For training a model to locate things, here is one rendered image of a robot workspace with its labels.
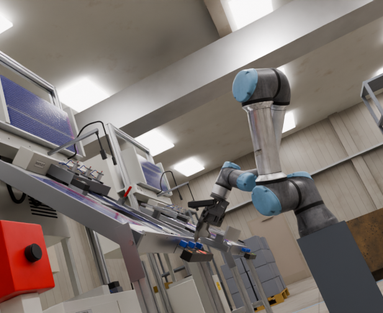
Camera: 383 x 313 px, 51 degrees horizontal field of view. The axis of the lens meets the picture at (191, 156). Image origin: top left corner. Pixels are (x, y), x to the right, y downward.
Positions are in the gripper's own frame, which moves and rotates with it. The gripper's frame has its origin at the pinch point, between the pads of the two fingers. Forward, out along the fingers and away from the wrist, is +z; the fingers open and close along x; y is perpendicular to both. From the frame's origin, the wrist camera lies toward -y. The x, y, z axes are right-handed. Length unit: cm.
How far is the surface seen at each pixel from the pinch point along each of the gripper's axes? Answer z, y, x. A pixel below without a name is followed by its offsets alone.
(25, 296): 20, -5, -88
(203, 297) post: 28, 5, 42
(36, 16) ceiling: -139, -348, 191
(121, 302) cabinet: 34.7, -14.0, -10.9
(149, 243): 4.9, -2.5, -39.0
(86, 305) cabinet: 34, -16, -36
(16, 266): 14, -8, -91
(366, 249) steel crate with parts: -46, 94, 325
